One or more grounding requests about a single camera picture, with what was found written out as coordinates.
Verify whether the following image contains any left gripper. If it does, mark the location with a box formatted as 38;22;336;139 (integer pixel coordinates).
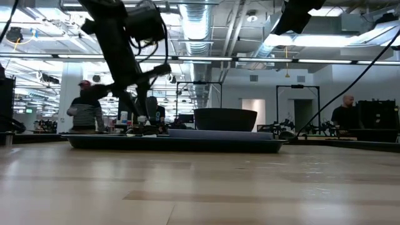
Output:
79;42;173;122

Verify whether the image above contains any black cloth napkin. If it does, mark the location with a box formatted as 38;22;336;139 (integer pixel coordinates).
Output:
125;132;159;138

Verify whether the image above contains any black bowl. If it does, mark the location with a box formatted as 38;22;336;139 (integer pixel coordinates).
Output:
193;107;259;133

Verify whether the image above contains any dark green tray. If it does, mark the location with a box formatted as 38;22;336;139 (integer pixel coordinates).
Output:
61;133;287;154

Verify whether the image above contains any person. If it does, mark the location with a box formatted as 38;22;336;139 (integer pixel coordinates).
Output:
66;79;106;134
330;94;361;131
144;96;167;133

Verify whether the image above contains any ceiling strip light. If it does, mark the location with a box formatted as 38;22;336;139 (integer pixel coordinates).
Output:
296;59;353;65
177;56;234;62
57;54;106;60
236;57;294;64

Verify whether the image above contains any black equipment cabinet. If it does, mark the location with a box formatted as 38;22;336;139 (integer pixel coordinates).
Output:
355;99;400;143
0;76;17;133

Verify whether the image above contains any black gantry frame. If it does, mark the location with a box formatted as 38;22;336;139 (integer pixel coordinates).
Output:
175;81;224;111
275;84;321;126

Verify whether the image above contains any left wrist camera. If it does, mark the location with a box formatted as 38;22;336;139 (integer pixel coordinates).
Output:
124;1;167;44

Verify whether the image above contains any silver ceiling duct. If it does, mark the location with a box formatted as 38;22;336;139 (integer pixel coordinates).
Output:
178;0;218;109

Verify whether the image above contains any yellow hanging cord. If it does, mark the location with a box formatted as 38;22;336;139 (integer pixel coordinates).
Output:
283;46;291;79

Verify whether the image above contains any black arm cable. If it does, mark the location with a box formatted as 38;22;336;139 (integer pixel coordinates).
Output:
294;27;400;140

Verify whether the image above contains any black aluminium table frame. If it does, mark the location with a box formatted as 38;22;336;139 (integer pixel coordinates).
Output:
0;132;400;154

